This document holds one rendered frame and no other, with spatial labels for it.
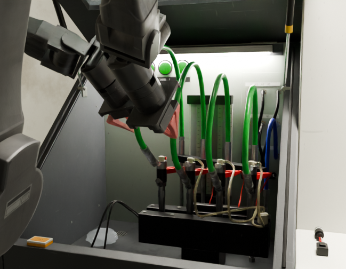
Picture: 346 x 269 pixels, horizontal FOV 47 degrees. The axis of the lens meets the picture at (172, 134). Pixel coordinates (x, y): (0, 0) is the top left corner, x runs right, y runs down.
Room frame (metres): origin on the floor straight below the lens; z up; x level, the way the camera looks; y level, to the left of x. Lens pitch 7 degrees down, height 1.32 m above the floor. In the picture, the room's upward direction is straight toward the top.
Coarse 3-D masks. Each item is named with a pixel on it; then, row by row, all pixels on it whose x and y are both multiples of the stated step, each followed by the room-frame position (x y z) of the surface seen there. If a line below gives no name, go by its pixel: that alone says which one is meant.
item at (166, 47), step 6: (162, 48) 1.05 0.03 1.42; (168, 48) 1.10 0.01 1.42; (174, 54) 1.15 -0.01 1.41; (174, 60) 1.16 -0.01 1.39; (174, 66) 1.18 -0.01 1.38; (180, 102) 1.23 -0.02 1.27; (180, 108) 1.23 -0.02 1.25; (180, 114) 1.23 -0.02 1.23; (180, 120) 1.24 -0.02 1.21; (138, 126) 0.89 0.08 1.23; (180, 126) 1.24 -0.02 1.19; (138, 132) 0.89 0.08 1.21; (180, 132) 1.24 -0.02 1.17; (138, 138) 0.90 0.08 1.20; (180, 138) 1.24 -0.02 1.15; (144, 144) 0.92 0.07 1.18
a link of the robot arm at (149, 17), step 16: (112, 0) 0.49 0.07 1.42; (128, 0) 0.48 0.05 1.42; (144, 0) 0.49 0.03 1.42; (112, 16) 0.51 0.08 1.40; (128, 16) 0.50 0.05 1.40; (144, 16) 0.50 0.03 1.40; (112, 32) 0.55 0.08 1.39; (128, 32) 0.52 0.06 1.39; (144, 32) 0.52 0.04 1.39; (112, 48) 0.57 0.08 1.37; (128, 48) 0.55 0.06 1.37; (144, 48) 0.55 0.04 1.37
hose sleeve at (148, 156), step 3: (147, 147) 0.93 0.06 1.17; (141, 150) 0.93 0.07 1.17; (144, 150) 0.93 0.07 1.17; (147, 150) 0.93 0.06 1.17; (144, 153) 0.94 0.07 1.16; (147, 153) 0.94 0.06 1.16; (150, 153) 0.95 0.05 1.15; (147, 156) 0.95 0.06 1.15; (150, 156) 0.96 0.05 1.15; (153, 156) 0.97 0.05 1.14; (150, 159) 0.97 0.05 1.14; (153, 159) 0.97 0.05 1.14; (150, 162) 0.98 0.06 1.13; (153, 162) 0.98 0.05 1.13
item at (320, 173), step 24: (312, 0) 1.04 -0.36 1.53; (336, 0) 1.02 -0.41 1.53; (312, 24) 1.02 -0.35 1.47; (336, 24) 1.00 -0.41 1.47; (312, 48) 1.01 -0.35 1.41; (336, 48) 0.99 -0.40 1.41; (312, 72) 0.99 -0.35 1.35; (336, 72) 0.97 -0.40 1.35; (312, 96) 0.98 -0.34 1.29; (336, 96) 0.96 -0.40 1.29; (312, 120) 0.96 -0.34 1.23; (336, 120) 0.95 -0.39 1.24; (312, 144) 0.95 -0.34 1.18; (336, 144) 0.93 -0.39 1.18; (312, 168) 0.93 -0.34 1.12; (336, 168) 0.92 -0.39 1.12; (312, 192) 0.92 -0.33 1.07; (336, 192) 0.91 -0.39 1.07; (312, 216) 0.91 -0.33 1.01; (336, 216) 0.89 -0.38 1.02
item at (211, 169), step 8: (216, 80) 0.95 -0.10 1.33; (224, 80) 1.05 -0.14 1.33; (216, 88) 0.92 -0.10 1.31; (224, 88) 1.08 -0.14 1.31; (224, 96) 1.10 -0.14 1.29; (208, 112) 0.88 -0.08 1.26; (208, 120) 0.87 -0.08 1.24; (208, 128) 0.86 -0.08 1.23; (208, 136) 0.86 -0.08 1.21; (208, 144) 0.86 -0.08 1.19; (224, 144) 1.12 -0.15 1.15; (208, 152) 0.86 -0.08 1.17; (224, 152) 1.12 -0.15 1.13; (208, 160) 0.87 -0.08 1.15; (208, 168) 0.88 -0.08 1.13; (216, 176) 0.92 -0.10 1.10; (216, 184) 0.95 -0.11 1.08
